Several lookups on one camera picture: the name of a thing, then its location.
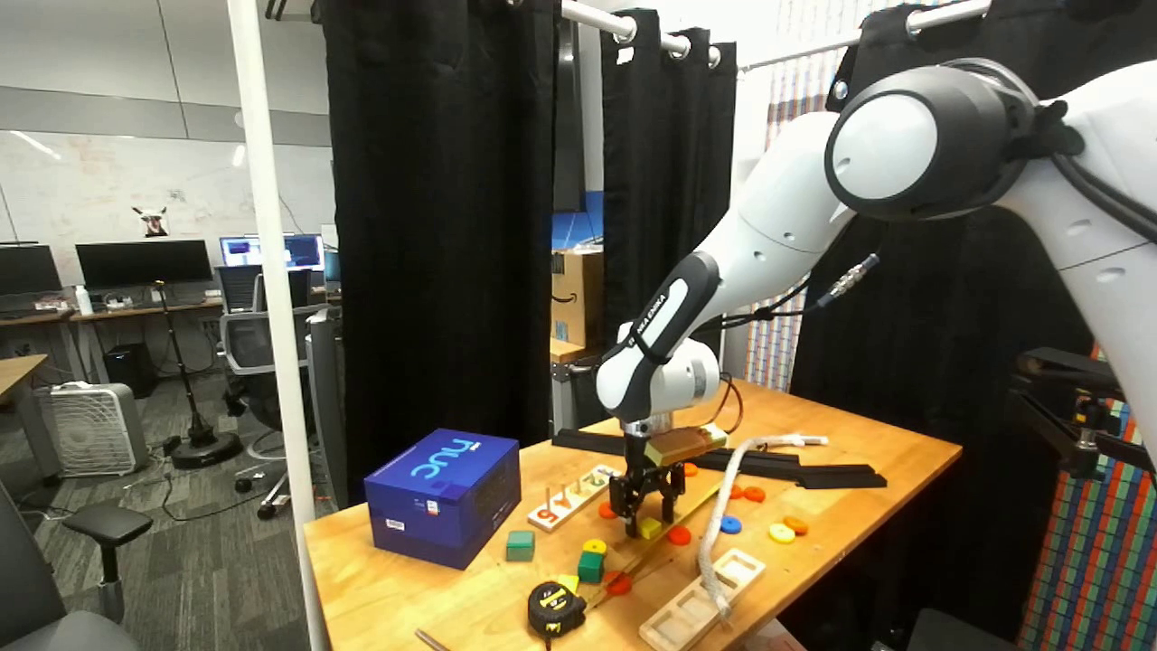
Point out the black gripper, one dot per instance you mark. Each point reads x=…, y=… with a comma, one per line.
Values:
x=643, y=477

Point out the yellow wooden block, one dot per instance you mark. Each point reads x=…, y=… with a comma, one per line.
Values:
x=653, y=529
x=594, y=546

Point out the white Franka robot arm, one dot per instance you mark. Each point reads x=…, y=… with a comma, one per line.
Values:
x=771, y=240

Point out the white puzzle board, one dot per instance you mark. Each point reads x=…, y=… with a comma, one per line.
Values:
x=575, y=495

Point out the green wooden block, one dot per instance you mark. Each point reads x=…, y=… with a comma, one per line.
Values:
x=519, y=546
x=589, y=568

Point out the wooden board with square slots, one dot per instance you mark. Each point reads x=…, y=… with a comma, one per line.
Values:
x=702, y=598

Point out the orange disc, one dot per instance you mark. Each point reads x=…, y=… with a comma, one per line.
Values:
x=753, y=493
x=605, y=510
x=679, y=536
x=795, y=524

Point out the thin wooden stick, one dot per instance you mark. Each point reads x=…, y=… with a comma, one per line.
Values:
x=628, y=566

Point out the red disc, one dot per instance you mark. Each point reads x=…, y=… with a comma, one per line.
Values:
x=619, y=584

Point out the blue disc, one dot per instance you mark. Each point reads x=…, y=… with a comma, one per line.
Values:
x=732, y=524

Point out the black yellow tape measure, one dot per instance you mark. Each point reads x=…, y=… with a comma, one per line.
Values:
x=554, y=605

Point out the yellow disc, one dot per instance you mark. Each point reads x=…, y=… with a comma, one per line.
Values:
x=781, y=534

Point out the long black flat strip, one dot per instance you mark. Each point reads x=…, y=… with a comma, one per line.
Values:
x=832, y=476

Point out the blue cardboard box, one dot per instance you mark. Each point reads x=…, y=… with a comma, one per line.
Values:
x=438, y=493

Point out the brown cardboard shipping box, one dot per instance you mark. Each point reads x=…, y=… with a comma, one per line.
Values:
x=581, y=300

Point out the narrow black curtain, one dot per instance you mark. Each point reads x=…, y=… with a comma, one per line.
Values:
x=669, y=181

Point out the wide black curtain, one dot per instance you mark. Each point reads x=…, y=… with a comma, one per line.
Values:
x=438, y=240

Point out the black backdrop curtain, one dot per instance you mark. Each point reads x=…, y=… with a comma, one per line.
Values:
x=963, y=326

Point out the white vertical pole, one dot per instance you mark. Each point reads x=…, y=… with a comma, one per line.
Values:
x=271, y=300

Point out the small lit blue monitor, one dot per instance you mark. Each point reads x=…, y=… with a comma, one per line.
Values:
x=241, y=252
x=306, y=252

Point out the grey office chair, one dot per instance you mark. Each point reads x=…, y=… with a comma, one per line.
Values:
x=249, y=346

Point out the black microphone stand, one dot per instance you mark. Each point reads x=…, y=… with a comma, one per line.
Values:
x=201, y=449

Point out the colourful woven panel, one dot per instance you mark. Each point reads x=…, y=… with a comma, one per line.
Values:
x=1095, y=556

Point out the white curtain rod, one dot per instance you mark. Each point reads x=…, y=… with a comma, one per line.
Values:
x=628, y=21

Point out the white box fan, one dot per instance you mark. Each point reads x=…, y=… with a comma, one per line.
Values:
x=94, y=427

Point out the wide dark computer monitor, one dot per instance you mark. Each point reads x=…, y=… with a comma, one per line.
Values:
x=147, y=260

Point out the long wooden office desk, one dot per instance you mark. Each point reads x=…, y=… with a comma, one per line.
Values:
x=108, y=313

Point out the black office chair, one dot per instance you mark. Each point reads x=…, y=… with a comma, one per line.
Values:
x=30, y=590

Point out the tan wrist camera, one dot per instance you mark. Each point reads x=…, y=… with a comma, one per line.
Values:
x=679, y=447

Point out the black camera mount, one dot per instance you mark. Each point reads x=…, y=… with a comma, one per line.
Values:
x=1066, y=402

